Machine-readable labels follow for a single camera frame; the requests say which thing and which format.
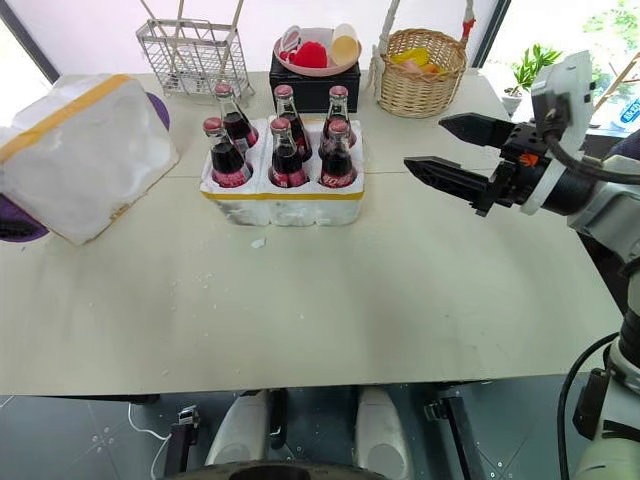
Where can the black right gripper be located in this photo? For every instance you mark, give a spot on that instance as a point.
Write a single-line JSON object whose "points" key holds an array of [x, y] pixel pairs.
{"points": [[522, 175]]}

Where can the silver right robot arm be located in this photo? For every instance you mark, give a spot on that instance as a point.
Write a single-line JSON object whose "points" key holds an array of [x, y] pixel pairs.
{"points": [[612, 200]]}

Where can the glass cola bottle red cap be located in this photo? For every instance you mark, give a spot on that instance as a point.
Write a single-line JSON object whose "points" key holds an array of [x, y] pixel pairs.
{"points": [[227, 165], [338, 165], [234, 125], [286, 165], [286, 102], [338, 107]]}

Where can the white foam crate yellow tape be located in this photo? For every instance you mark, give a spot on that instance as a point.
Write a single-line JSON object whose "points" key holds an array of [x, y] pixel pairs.
{"points": [[310, 205]]}

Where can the black rectangular box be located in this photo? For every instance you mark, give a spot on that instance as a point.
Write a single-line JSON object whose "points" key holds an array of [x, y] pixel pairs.
{"points": [[310, 92]]}

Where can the white foam box yellow tape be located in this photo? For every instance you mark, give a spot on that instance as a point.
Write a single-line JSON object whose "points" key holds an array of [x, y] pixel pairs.
{"points": [[90, 155]]}

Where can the wicker basket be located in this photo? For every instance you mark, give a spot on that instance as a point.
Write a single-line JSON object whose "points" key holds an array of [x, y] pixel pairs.
{"points": [[420, 92]]}

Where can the orange toy fruit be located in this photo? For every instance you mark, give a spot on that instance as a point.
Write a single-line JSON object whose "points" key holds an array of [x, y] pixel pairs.
{"points": [[435, 69]]}

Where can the yellow toy fruit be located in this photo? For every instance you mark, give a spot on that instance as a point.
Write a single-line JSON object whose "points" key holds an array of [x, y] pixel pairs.
{"points": [[410, 55]]}

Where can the green plant in white pot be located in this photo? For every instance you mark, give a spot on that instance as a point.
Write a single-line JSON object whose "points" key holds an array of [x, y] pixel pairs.
{"points": [[532, 65]]}

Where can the pale yellow cup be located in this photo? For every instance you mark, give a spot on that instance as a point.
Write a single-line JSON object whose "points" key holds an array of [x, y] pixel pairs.
{"points": [[346, 47]]}

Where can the pink plate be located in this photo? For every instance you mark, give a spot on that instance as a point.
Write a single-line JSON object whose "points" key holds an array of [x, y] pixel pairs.
{"points": [[320, 71]]}

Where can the red fuzzy toy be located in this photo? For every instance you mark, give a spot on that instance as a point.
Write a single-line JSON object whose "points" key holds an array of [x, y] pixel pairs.
{"points": [[311, 55]]}

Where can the small white foam crumb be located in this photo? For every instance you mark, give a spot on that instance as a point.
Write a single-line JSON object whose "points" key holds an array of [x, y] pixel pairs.
{"points": [[258, 243]]}

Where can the black table leg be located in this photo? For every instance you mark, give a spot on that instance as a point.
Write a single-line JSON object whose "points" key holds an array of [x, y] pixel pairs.
{"points": [[182, 440], [462, 435]]}

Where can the white rounded robot leg shell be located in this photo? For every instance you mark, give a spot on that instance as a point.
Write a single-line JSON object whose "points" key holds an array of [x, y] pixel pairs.
{"points": [[380, 435], [237, 435]]}

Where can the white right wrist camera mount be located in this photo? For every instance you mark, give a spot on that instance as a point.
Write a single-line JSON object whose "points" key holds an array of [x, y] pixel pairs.
{"points": [[565, 82]]}

